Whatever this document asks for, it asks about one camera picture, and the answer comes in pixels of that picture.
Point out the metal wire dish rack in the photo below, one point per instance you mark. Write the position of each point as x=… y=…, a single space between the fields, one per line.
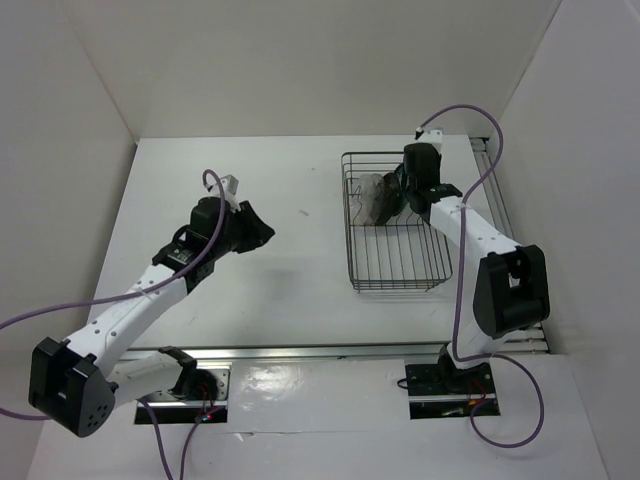
x=403 y=256

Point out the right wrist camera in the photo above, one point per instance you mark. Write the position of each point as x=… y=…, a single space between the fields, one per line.
x=434 y=137

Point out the clear textured glass plate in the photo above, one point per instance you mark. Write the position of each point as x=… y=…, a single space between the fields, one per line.
x=360 y=203

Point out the clear square glass plate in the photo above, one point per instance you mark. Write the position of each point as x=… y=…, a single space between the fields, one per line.
x=375 y=190

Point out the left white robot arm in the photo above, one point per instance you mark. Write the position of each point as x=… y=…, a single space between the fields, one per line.
x=79 y=381

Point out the blue white patterned plate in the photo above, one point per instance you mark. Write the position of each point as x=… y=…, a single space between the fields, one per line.
x=402 y=192

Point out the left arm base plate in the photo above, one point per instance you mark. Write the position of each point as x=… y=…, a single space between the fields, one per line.
x=207 y=398

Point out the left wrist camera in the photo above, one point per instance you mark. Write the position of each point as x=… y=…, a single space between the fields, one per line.
x=217 y=186

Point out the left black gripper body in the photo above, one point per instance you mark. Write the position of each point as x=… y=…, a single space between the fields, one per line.
x=231 y=240

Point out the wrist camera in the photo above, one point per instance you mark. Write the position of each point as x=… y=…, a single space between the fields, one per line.
x=217 y=186
x=434 y=137

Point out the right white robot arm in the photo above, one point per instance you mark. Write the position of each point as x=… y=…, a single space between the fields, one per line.
x=502 y=285

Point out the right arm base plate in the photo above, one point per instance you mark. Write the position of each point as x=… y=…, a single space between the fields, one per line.
x=441 y=390

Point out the black glossy plate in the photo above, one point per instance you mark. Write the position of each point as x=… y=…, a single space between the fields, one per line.
x=389 y=199

